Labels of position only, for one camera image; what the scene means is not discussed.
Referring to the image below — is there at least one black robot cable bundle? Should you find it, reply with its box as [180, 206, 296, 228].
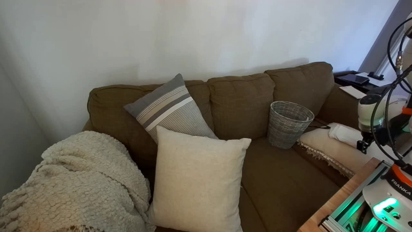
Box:
[369, 16, 412, 166]

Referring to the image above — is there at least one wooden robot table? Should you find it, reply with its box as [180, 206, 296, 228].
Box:
[297, 157, 412, 232]

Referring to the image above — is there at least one aluminium rail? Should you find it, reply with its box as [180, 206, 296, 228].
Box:
[320, 162, 392, 232]

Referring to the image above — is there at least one grey woven basket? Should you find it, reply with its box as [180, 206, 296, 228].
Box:
[266, 99, 315, 150]

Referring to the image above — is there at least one white towel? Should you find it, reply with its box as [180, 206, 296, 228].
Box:
[328, 121, 364, 148]

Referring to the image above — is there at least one plain cream square pillow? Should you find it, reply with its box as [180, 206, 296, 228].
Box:
[148, 125, 253, 232]

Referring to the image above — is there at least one cream fringed cushion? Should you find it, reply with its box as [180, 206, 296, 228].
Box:
[298, 125, 390, 178]

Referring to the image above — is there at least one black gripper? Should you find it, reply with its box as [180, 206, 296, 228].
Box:
[356, 127, 377, 153]

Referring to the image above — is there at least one flat black device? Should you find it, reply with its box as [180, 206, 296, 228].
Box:
[333, 69, 370, 87]

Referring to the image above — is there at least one cream knit blanket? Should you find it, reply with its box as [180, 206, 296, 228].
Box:
[0, 130, 153, 232]

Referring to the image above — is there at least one brown fabric sofa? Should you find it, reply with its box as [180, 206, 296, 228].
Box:
[82, 60, 365, 232]

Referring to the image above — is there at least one grey striped throw pillow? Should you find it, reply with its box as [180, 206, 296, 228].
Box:
[122, 72, 217, 144]

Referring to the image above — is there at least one white side table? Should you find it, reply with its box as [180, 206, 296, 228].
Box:
[337, 72, 409, 104]

